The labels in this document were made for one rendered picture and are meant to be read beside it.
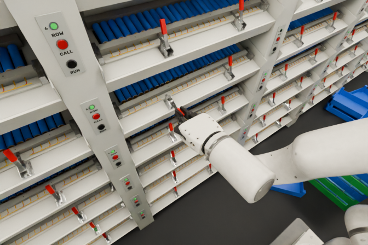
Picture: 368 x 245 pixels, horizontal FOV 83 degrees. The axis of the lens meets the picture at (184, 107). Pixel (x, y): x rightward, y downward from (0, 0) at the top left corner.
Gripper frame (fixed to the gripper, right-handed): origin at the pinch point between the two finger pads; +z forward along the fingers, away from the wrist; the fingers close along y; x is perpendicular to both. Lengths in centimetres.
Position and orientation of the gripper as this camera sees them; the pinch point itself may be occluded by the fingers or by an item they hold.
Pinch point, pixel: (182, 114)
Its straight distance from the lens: 64.7
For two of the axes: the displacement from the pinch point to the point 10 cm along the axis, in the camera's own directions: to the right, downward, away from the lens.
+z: -5.5, -4.8, 6.8
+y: 8.3, -4.0, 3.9
